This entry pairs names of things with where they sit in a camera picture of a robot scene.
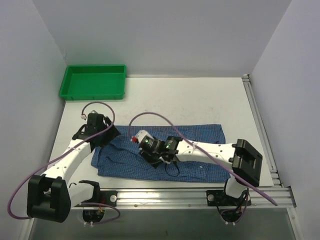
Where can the blue checked long sleeve shirt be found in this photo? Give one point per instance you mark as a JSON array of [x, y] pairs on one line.
[[122, 158]]

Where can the aluminium right side rail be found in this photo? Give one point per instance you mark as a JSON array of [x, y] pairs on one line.
[[268, 155]]

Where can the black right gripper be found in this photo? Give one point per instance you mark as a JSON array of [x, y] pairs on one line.
[[146, 153]]

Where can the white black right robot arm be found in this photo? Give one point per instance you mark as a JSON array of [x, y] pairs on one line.
[[240, 157]]

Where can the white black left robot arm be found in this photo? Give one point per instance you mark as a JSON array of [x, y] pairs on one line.
[[51, 195]]

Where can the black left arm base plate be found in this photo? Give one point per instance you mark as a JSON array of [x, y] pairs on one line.
[[108, 197]]

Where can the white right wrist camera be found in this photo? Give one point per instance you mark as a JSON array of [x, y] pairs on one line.
[[140, 136]]

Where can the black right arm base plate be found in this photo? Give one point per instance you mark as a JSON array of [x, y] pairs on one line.
[[218, 198]]

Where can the green plastic tray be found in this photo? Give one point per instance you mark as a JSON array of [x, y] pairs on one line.
[[93, 82]]

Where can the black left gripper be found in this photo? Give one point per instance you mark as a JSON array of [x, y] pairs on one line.
[[110, 132]]

